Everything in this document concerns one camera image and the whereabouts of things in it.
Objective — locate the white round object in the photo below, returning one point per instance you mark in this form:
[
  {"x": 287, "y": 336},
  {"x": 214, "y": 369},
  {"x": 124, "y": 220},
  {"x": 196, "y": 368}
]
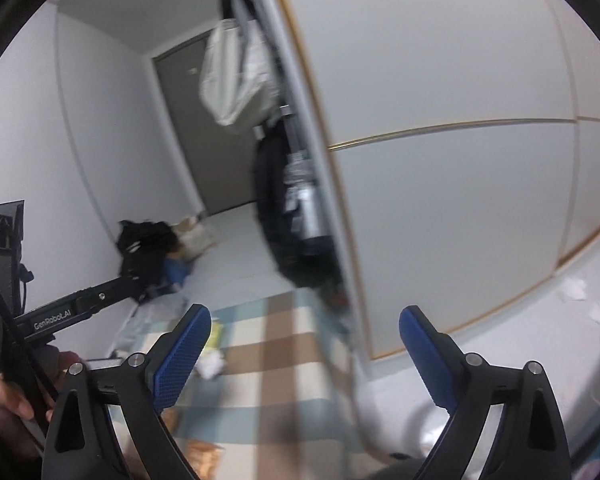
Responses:
[{"x": 425, "y": 425}]

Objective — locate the grey brown door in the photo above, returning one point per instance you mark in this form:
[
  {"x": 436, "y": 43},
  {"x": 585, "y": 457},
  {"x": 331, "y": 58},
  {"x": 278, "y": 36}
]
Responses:
[{"x": 200, "y": 130}]

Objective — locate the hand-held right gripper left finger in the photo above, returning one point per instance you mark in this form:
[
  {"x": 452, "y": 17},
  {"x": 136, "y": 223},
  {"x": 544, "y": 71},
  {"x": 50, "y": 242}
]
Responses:
[{"x": 180, "y": 360}]

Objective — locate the white wardrobe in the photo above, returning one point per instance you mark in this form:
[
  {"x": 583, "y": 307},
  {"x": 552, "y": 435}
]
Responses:
[{"x": 430, "y": 60}]

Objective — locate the cream tote bag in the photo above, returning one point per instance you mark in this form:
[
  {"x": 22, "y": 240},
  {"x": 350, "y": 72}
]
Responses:
[{"x": 235, "y": 80}]

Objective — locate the crumpled white tissue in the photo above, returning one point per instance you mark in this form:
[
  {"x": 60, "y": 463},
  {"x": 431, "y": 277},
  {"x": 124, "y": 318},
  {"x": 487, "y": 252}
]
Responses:
[{"x": 211, "y": 365}]

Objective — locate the silver grey pouch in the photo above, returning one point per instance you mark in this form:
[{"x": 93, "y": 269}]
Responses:
[{"x": 307, "y": 210}]

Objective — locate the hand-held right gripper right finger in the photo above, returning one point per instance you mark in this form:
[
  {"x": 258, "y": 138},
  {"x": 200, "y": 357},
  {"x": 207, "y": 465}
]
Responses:
[{"x": 430, "y": 360}]

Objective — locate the black backpack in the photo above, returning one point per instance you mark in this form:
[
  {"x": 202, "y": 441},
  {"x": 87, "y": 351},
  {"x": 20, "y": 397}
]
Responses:
[{"x": 145, "y": 250}]

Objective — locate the yellow packet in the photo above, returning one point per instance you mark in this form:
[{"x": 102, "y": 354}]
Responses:
[{"x": 216, "y": 335}]

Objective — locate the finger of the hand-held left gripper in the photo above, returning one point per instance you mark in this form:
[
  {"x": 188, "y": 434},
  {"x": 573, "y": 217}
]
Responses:
[{"x": 110, "y": 292}]

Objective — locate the person's left hand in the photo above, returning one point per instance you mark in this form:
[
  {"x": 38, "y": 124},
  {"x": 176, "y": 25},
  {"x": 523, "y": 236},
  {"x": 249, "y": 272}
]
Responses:
[{"x": 7, "y": 402}]

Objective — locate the checkered mat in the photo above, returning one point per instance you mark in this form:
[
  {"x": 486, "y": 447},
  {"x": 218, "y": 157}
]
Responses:
[{"x": 280, "y": 345}]

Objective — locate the blue cloth bag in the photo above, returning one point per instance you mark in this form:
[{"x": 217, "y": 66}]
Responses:
[{"x": 176, "y": 271}]

